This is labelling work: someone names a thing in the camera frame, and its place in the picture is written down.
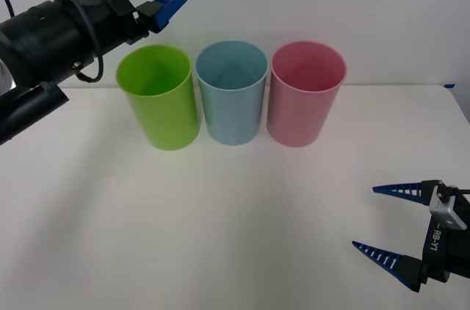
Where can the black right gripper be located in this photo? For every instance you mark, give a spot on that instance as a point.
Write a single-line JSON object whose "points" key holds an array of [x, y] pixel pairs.
{"points": [[435, 247]]}

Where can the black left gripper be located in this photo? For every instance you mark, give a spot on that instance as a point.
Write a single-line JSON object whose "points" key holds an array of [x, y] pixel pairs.
{"points": [[110, 27]]}

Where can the silver and black left arm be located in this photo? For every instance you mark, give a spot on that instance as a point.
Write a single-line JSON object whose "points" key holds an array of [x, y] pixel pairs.
{"points": [[40, 42]]}

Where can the green plastic bin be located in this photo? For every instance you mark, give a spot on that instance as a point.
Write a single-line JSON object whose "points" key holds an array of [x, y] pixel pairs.
{"points": [[161, 119]]}

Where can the pale blue plastic bin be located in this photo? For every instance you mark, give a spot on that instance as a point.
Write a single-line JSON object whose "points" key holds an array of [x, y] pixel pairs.
{"points": [[231, 115]]}

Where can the pink plastic bin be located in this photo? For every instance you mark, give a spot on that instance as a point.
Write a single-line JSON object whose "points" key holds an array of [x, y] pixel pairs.
{"points": [[297, 115]]}

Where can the right arm with wrist camera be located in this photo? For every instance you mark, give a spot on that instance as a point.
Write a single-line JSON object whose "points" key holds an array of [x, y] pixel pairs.
{"points": [[446, 211]]}

